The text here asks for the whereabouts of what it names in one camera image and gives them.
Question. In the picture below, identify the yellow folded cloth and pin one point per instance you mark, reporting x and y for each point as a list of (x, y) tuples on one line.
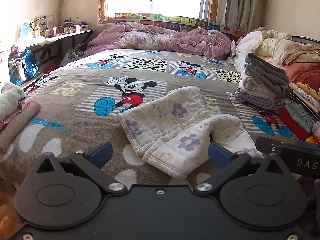
[(313, 139)]

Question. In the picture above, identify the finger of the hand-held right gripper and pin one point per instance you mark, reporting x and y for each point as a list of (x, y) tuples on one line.
[(265, 145)]

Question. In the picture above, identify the white quilt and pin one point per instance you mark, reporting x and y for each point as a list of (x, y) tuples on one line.
[(247, 47)]

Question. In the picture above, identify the grey curtain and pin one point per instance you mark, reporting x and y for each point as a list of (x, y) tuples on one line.
[(240, 2)]

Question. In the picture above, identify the purple floral duvet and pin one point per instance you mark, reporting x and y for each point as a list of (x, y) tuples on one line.
[(162, 37)]

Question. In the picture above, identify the white desk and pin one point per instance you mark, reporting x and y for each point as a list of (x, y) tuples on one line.
[(62, 36)]

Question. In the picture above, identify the cartoon mouse printed blanket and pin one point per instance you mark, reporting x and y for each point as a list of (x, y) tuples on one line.
[(75, 100)]

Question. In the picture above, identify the white floral quilted garment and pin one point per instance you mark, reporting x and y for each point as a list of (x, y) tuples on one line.
[(175, 130)]

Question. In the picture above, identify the black desk lamp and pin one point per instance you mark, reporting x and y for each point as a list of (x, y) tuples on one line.
[(33, 23)]

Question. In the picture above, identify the grey plastic bag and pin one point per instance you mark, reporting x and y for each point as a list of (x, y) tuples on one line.
[(75, 52)]

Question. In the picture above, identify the cream blanket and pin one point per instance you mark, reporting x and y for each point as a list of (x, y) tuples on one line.
[(275, 46)]

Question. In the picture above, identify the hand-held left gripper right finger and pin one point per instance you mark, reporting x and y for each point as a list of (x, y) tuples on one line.
[(220, 153)]

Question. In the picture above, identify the pink folded towel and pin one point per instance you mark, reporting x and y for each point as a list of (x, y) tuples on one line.
[(20, 120)]

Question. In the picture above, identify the white quilted pillow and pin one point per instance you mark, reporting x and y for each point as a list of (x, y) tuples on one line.
[(10, 100)]

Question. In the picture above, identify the stack of grey folded clothes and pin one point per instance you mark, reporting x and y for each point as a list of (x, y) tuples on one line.
[(262, 80)]

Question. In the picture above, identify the blue plastic bag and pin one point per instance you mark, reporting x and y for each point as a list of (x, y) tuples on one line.
[(28, 65)]

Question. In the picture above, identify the dark wooden headboard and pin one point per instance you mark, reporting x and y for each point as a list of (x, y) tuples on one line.
[(307, 40)]

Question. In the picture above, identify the colourful alphabet foam mat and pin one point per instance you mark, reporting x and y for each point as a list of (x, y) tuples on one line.
[(200, 22)]

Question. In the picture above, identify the stack of colourful folded clothes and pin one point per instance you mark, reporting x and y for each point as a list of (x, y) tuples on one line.
[(295, 115)]

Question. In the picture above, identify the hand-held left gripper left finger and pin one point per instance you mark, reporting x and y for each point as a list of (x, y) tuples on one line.
[(102, 152)]

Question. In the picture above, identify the lilac floral folded cloth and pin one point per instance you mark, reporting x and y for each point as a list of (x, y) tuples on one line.
[(316, 130)]

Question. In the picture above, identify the row of small desk items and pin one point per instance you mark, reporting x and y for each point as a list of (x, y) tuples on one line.
[(70, 27)]

